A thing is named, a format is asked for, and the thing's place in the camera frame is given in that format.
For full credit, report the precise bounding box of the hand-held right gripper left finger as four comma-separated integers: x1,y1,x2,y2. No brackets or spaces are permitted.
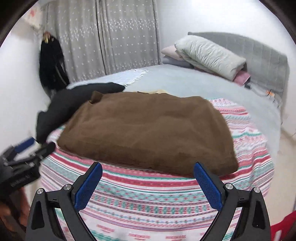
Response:
25,162,103,241

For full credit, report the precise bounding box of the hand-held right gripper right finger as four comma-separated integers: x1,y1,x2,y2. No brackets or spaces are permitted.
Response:
194,162,271,241

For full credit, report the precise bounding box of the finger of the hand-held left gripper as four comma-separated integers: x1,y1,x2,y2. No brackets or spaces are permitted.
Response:
14,137,35,153
9,142,56,168

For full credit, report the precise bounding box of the brown coat with fur collar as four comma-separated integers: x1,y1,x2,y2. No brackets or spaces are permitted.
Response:
57,90,239,178

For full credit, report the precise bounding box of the person's left forearm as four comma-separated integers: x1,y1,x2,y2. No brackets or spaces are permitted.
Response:
0,189,27,233

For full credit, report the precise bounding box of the striped patterned blanket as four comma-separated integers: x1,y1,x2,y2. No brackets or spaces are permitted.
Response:
40,97,275,241

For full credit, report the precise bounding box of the black hanging garment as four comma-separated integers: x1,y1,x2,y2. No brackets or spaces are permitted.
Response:
39,37,70,93

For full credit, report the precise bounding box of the red plastic chair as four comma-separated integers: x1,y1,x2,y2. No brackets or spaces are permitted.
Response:
270,210,296,241

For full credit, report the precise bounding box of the light blue fringed blanket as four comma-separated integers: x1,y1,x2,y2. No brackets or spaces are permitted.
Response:
67,68,149,90

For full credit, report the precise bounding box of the bed with grey sheet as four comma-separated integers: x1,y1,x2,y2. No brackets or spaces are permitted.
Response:
40,64,287,241

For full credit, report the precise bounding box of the pink towel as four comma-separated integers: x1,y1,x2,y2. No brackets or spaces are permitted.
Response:
233,70,251,86

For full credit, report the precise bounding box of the grey folded blanket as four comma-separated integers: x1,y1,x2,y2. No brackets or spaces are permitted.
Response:
161,57,193,69

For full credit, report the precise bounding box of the white folded duvet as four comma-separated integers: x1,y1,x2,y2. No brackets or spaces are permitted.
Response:
174,37,247,81

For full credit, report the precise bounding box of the grey dotted curtain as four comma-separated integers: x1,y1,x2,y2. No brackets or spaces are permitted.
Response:
44,0,161,82

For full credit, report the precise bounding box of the grey padded headboard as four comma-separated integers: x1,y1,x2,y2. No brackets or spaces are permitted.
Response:
187,32,289,109

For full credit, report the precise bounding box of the pink pillow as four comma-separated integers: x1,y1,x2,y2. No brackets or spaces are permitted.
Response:
161,46,185,62

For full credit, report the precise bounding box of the floral wall hanging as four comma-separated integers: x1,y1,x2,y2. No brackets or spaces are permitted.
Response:
23,7,44,29

